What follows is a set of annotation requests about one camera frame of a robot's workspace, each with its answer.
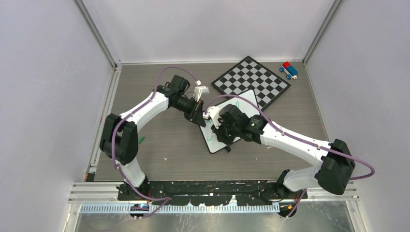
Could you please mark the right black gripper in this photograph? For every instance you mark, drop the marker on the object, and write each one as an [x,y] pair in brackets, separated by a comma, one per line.
[228,140]

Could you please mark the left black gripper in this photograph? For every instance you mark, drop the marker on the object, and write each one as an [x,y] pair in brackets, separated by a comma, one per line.
[195,115]

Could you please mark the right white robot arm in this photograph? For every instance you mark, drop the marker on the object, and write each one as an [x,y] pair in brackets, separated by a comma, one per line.
[330,169]

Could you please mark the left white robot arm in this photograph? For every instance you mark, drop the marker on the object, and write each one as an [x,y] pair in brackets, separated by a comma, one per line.
[119,140]

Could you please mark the black white checkerboard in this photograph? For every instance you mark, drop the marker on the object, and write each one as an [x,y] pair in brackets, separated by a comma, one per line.
[250,74]

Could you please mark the red blue toy car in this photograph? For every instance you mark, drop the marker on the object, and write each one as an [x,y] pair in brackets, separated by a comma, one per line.
[289,70]

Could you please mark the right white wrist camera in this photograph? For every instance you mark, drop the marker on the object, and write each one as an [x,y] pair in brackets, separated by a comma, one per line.
[212,114]

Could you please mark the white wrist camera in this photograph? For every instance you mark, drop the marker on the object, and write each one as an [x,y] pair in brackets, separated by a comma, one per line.
[200,90]
[212,114]

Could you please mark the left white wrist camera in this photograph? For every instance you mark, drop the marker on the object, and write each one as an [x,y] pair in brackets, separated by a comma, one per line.
[200,90]

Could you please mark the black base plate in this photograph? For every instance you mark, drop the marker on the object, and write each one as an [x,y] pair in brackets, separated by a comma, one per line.
[216,193]

